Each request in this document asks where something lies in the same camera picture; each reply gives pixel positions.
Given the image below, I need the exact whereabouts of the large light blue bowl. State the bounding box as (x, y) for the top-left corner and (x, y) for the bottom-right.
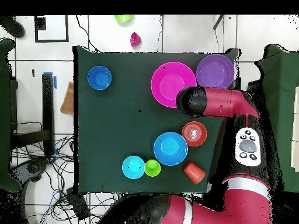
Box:
(153, 131), (189, 167)

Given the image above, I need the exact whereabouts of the large pink plastic bowl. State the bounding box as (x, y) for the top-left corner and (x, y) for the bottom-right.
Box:
(150, 61), (197, 109)

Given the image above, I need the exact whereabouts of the orange plastic bowl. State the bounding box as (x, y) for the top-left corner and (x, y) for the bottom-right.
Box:
(181, 121), (208, 147)

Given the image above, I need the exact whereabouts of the orange plastic cup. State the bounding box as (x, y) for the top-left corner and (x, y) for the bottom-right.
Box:
(183, 162), (207, 186)

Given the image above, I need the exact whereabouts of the large purple plastic bowl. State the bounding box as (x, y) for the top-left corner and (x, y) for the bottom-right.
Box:
(196, 54), (235, 90)

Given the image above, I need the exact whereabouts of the white box stack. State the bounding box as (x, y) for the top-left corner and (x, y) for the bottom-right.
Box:
(290, 86), (299, 172)

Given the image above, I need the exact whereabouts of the dark green tablecloth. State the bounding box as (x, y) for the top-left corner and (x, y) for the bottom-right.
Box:
(73, 45), (239, 195)

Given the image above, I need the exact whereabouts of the green plastic cup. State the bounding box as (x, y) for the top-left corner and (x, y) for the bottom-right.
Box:
(144, 159), (161, 177)

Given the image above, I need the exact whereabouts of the small cyan ribbed bowl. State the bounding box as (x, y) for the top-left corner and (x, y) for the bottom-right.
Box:
(121, 155), (146, 180)

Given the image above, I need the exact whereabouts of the small dark blue bowl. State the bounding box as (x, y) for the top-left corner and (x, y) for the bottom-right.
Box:
(87, 65), (113, 91)

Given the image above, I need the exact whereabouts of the tan cardboard sheet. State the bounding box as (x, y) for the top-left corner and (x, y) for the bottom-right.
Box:
(60, 81), (75, 116)

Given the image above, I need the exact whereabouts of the small magenta bowl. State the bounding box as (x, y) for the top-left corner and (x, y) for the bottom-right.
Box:
(130, 32), (142, 48)

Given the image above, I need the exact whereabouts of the black metal stand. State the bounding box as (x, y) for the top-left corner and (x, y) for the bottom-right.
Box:
(10, 73), (55, 156)

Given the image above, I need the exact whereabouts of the green bowl on floor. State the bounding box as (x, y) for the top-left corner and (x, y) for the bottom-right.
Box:
(114, 15), (134, 23)

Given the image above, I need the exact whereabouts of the green cloth side table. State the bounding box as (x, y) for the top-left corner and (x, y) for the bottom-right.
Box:
(0, 38), (23, 193)
(254, 44), (299, 193)

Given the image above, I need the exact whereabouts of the tangle of black cables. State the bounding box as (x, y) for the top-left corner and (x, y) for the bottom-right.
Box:
(11, 135), (122, 224)

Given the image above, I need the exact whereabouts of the thin black floor cable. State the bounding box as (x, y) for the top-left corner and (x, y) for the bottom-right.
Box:
(75, 15), (99, 53)

